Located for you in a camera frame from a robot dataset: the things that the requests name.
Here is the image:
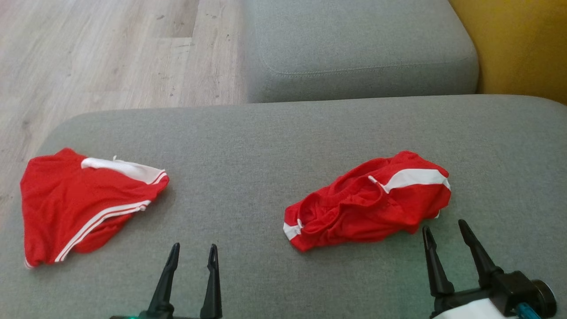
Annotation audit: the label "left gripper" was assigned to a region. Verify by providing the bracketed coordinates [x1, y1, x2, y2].
[110, 242, 223, 319]

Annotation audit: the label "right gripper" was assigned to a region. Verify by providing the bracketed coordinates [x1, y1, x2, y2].
[422, 219, 558, 319]

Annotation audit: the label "red shorts with white panel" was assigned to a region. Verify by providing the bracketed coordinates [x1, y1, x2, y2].
[283, 150, 451, 253]

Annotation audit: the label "red shorts with white stripes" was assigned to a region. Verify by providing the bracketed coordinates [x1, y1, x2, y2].
[19, 148, 170, 269]

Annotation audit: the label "wide yellow sofa backrest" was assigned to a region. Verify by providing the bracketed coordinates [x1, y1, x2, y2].
[448, 0, 567, 105]

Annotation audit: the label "medium grey sofa seat cushion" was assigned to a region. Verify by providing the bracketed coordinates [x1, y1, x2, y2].
[241, 0, 480, 104]

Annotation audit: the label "blue cable plug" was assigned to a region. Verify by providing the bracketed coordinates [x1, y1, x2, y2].
[515, 303, 542, 319]

